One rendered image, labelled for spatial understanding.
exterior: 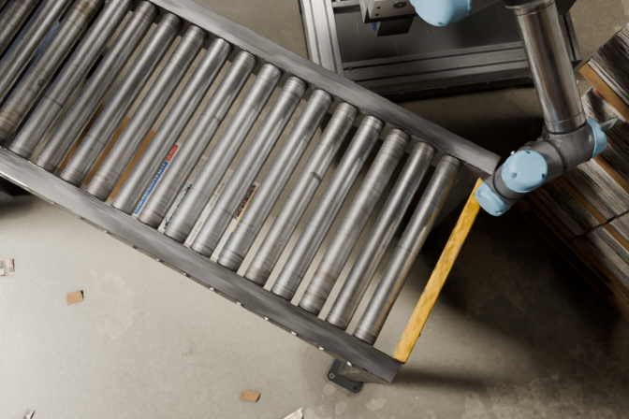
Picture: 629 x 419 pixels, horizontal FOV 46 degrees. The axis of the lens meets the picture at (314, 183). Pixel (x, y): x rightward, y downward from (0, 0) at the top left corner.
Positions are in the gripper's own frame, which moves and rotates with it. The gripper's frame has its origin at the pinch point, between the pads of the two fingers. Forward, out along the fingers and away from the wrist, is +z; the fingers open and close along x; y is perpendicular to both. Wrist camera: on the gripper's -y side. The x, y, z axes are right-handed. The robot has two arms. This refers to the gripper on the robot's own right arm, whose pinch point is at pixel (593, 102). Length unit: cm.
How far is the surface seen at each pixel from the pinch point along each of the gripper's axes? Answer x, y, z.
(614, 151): -11.9, -14.1, 2.9
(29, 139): 77, -6, -97
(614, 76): 1.3, 6.3, 3.9
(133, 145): 61, -6, -81
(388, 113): 29.0, -5.1, -34.0
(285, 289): 15, -5, -77
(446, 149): 14.4, -5.0, -30.1
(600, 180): -16.3, -29.6, 3.0
